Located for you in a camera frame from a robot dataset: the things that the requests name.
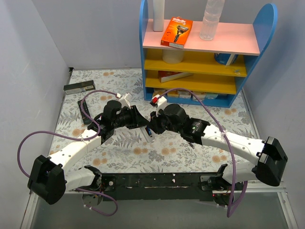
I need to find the white remote control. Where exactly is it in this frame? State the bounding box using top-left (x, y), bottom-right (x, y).
top-left (140, 126), bottom-right (155, 143)

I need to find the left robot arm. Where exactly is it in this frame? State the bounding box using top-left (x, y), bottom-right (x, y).
top-left (28, 100), bottom-right (154, 205)

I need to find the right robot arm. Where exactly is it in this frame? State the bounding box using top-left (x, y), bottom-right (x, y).
top-left (150, 104), bottom-right (288, 190)

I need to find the black remote control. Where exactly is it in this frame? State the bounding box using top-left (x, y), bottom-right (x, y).
top-left (78, 100), bottom-right (92, 125)

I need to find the floral table cloth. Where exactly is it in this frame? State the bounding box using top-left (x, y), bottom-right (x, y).
top-left (50, 69), bottom-right (257, 173)

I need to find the red white book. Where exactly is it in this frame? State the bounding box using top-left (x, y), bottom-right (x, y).
top-left (158, 71), bottom-right (193, 83)

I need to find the green soap pack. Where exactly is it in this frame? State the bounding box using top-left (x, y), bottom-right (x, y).
top-left (205, 93), bottom-right (219, 100)

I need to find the black rectangular box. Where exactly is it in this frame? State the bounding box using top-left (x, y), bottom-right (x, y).
top-left (63, 80), bottom-right (95, 95)

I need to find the white cylinder roll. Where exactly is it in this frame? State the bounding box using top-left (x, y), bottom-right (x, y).
top-left (162, 50), bottom-right (184, 64)

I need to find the blue yellow pink shelf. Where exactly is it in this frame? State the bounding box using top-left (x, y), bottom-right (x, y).
top-left (139, 0), bottom-right (278, 108)

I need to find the orange razor box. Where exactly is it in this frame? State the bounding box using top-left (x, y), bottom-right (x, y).
top-left (161, 17), bottom-right (193, 49)

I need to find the blue white cup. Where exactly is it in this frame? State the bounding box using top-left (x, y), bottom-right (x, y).
top-left (214, 53), bottom-right (238, 66)

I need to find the white tall bottle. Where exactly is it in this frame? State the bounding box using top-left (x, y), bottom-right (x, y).
top-left (153, 0), bottom-right (165, 32)

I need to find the clear plastic water bottle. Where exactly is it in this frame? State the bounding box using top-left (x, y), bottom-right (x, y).
top-left (200, 0), bottom-right (225, 41)

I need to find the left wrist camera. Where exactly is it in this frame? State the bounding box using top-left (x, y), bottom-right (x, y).
top-left (119, 93), bottom-right (132, 109)

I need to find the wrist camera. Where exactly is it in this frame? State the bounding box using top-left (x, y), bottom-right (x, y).
top-left (150, 94), bottom-right (167, 116)
top-left (119, 93), bottom-right (132, 109)

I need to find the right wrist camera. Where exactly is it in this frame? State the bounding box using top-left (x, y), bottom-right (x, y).
top-left (150, 94), bottom-right (167, 116)

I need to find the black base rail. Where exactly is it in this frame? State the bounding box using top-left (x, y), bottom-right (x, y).
top-left (73, 173), bottom-right (235, 202)

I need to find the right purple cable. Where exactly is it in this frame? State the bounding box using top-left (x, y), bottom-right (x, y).
top-left (157, 88), bottom-right (248, 218)

